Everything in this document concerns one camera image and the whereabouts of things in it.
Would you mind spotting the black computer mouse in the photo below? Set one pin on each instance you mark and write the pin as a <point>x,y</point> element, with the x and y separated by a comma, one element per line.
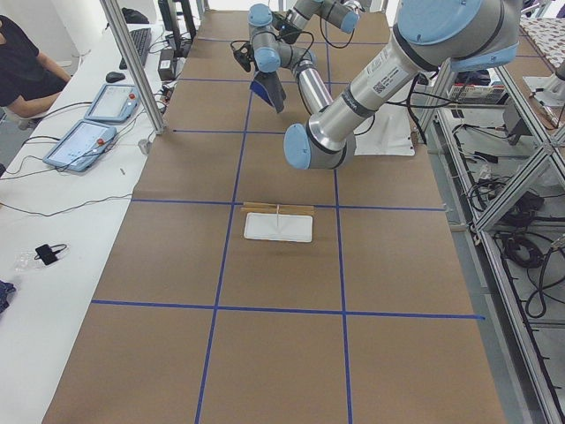
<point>113,77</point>

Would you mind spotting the aluminium frame post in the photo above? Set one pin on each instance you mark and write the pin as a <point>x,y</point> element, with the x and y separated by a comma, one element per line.
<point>130,55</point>

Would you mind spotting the black power brick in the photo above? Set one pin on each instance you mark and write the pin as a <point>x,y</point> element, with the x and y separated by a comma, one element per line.
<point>167,67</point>

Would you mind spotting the teach pendant tablet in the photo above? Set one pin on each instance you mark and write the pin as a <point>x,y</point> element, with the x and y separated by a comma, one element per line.
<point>81,146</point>
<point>113,104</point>

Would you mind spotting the black keyboard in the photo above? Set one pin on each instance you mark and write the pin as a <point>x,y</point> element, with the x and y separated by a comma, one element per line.
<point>141,39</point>

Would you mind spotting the upper teach pendant tablet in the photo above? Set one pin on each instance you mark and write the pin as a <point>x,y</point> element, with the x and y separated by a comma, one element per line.
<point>113,104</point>

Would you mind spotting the grey blue towel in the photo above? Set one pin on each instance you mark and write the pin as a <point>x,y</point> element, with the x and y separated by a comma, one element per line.
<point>268,87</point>

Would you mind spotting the person in black shirt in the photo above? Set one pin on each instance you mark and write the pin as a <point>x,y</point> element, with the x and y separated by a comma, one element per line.
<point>30,80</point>

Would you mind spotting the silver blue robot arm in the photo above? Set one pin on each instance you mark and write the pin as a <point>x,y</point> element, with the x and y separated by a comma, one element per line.
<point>471,35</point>
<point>341,14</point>

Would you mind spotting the small black adapter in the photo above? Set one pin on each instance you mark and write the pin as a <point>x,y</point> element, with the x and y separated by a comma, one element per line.
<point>48,254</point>

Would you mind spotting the lower teach pendant tablet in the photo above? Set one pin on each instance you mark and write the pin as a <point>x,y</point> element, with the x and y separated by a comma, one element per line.
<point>81,146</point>

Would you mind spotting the black monitor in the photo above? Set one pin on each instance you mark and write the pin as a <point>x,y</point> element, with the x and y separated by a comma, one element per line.
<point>168,10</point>

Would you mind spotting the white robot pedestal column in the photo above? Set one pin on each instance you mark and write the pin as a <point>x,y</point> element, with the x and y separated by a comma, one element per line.
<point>387,133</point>

